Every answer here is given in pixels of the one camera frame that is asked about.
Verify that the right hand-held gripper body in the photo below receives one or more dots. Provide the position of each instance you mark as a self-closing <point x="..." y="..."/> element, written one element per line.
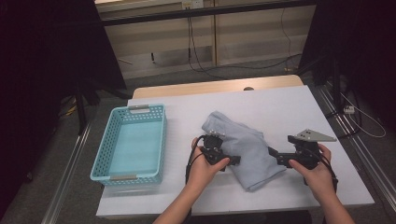
<point x="306" y="152"/>

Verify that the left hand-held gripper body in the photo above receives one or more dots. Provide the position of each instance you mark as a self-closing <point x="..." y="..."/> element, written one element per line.
<point x="213" y="147"/>

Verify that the light blue-grey underpants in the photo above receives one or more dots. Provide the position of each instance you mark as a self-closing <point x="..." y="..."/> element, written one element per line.
<point x="255" y="161"/>

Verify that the teal plastic basket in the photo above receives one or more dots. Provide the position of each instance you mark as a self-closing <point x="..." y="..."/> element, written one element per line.
<point x="137" y="146"/>

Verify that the person's left hand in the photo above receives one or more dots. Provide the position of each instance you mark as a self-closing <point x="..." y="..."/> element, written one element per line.
<point x="200" y="174"/>

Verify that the person's right hand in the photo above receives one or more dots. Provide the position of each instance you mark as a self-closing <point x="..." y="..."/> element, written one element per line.
<point x="320" y="182"/>

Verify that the white power strip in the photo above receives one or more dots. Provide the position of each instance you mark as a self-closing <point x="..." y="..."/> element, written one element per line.
<point x="349" y="109"/>

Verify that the wooden table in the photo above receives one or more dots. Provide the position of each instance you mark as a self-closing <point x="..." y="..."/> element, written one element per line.
<point x="202" y="87"/>

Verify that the black metal stand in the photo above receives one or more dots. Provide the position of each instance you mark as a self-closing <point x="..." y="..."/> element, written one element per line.
<point x="336" y="84"/>

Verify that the black curtain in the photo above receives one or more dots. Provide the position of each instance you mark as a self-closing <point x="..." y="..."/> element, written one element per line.
<point x="37" y="62"/>
<point x="367" y="46"/>

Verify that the black horizontal bar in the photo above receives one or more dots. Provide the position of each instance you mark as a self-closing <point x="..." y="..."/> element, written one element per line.
<point x="202" y="11"/>

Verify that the black tripod stand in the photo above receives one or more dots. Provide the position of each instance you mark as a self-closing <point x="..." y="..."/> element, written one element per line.
<point x="81" y="109"/>

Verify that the metal floor rail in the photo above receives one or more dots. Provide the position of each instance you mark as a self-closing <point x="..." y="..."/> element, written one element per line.
<point x="67" y="174"/>
<point x="364" y="149"/>

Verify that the wooden post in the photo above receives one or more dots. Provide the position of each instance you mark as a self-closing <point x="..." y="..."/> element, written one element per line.
<point x="214" y="37"/>

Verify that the white wall socket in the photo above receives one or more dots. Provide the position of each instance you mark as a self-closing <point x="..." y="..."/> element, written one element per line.
<point x="192" y="4"/>

